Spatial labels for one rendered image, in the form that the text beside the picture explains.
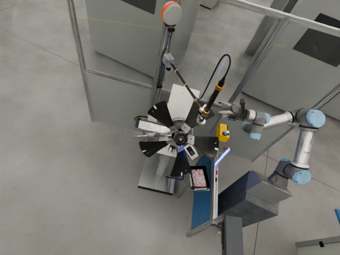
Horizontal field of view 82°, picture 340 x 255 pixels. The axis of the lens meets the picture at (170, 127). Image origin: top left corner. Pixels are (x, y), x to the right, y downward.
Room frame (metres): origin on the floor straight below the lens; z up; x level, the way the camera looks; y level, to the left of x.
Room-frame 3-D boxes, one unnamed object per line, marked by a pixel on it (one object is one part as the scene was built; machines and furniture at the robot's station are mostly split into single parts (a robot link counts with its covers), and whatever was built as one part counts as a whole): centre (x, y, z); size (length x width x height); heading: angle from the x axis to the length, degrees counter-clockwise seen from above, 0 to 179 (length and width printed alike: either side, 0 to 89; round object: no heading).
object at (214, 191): (0.93, -0.57, 0.82); 0.90 x 0.04 x 0.08; 6
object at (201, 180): (0.84, -0.42, 0.84); 0.19 x 0.14 x 0.04; 21
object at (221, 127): (1.32, -0.53, 1.02); 0.16 x 0.10 x 0.11; 6
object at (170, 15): (1.54, 0.27, 1.88); 0.17 x 0.15 x 0.16; 96
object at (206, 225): (0.50, -0.62, 0.39); 0.04 x 0.04 x 0.78; 6
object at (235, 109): (1.01, -0.41, 1.63); 0.12 x 0.08 x 0.09; 97
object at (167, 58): (1.47, 0.20, 1.54); 0.10 x 0.07 x 0.08; 41
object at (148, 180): (1.18, -0.05, 0.04); 0.62 x 0.46 x 0.08; 6
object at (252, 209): (0.85, -0.97, 0.50); 0.30 x 0.30 x 1.00; 83
